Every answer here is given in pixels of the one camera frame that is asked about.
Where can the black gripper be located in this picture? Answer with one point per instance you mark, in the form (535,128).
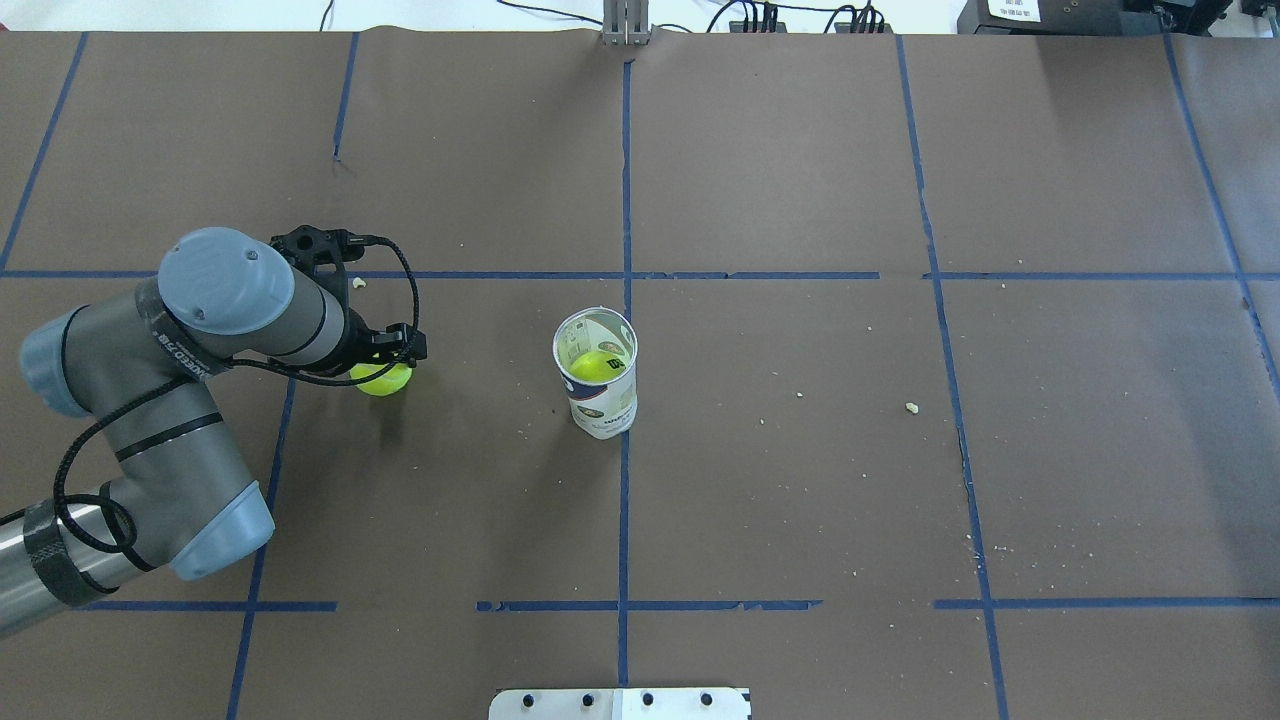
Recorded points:
(359,345)

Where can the yellow tennis ball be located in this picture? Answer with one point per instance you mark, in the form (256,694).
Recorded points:
(377,380)

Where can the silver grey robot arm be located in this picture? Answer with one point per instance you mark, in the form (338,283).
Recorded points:
(158,480)

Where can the tennis ball inside can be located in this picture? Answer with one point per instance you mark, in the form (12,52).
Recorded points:
(597,367)

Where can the clear tennis ball can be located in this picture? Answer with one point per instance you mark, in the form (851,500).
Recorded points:
(603,411)

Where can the black computer box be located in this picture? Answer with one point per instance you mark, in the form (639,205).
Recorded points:
(1056,18)

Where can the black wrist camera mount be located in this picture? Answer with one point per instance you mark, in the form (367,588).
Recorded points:
(321,254)

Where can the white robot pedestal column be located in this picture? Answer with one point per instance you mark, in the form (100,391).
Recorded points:
(623,703)

